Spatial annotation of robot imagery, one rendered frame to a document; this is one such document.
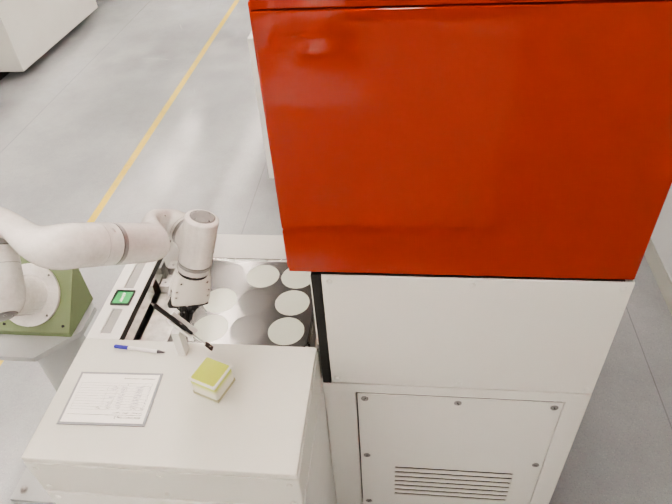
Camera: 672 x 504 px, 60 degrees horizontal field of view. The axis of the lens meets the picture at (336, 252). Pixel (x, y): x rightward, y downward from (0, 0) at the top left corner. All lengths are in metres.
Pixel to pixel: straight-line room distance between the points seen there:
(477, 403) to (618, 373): 1.27
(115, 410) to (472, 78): 1.07
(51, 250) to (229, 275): 0.75
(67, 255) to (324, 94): 0.56
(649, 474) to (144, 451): 1.86
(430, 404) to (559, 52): 0.99
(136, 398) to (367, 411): 0.63
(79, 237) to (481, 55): 0.79
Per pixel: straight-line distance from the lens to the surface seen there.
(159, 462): 1.39
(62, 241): 1.19
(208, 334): 1.67
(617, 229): 1.27
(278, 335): 1.62
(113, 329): 1.69
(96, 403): 1.54
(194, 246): 1.44
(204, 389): 1.41
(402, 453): 1.88
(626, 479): 2.56
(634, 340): 2.99
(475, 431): 1.77
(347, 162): 1.12
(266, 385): 1.44
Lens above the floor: 2.11
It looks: 41 degrees down
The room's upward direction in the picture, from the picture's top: 4 degrees counter-clockwise
